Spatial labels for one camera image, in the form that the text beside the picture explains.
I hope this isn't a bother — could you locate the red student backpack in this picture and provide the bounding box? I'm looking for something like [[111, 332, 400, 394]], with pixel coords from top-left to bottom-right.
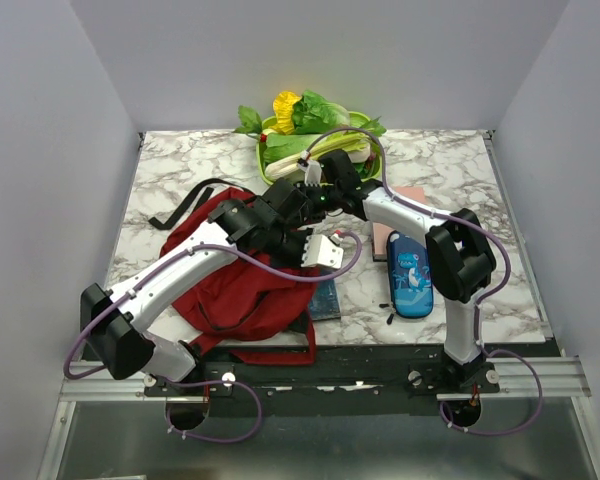
[[160, 180, 318, 366]]

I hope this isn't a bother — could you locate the teal notebook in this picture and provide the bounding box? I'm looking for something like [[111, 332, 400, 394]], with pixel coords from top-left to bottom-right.
[[308, 280, 341, 322]]

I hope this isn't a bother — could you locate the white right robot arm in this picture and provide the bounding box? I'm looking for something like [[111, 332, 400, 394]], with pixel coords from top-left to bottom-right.
[[299, 150, 497, 392]]

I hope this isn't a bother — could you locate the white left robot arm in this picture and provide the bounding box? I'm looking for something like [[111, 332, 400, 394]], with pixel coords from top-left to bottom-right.
[[80, 180, 318, 395]]

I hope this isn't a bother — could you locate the toy celery stalk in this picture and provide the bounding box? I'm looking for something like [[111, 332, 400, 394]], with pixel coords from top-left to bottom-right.
[[263, 117, 387, 180]]

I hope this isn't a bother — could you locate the pink book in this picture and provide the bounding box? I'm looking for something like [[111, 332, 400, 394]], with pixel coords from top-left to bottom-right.
[[371, 186, 426, 262]]

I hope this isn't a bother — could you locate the green toy lettuce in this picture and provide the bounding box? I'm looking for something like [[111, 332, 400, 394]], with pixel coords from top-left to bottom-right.
[[291, 90, 351, 134]]

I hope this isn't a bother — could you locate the green plastic tray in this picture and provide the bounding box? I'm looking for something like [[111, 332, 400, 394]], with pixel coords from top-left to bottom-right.
[[256, 112, 385, 182]]

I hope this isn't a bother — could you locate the yellow toy flower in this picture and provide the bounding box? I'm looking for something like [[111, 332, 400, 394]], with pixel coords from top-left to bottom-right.
[[272, 91, 301, 135]]

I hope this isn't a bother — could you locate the green leafy sprig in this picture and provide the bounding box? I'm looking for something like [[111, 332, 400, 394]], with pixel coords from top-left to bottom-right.
[[234, 105, 262, 135]]

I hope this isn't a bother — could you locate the blue dinosaur pencil case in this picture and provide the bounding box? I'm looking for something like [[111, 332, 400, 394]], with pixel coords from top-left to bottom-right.
[[386, 231, 434, 319]]

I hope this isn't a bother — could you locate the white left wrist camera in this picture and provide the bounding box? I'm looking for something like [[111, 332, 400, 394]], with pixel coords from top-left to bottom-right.
[[301, 233, 344, 271]]

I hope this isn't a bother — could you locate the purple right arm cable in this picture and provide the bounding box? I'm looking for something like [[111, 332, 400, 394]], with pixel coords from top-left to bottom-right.
[[298, 126, 544, 437]]

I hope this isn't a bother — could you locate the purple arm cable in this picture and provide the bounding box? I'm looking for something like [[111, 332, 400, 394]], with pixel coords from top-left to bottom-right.
[[62, 230, 365, 443], [298, 126, 544, 437]]

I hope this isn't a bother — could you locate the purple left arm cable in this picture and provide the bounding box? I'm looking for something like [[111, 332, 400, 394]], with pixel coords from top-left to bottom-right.
[[62, 230, 365, 443]]

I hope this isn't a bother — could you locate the aluminium frame rail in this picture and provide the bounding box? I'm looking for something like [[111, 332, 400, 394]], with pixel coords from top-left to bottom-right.
[[60, 357, 591, 403]]

